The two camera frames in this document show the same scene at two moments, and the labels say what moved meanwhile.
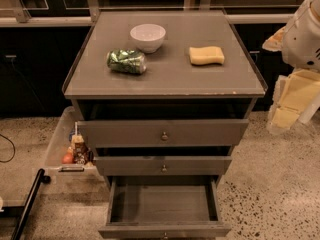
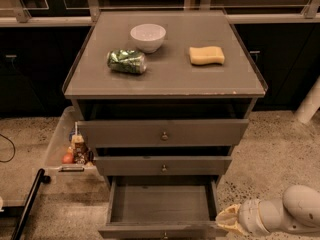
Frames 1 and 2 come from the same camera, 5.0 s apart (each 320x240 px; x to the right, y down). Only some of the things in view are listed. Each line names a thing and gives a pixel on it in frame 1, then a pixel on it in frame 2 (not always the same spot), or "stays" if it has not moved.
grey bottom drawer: (163, 208) stays
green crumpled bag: (127, 60) stays
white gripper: (302, 45) to (250, 216)
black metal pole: (29, 204) stays
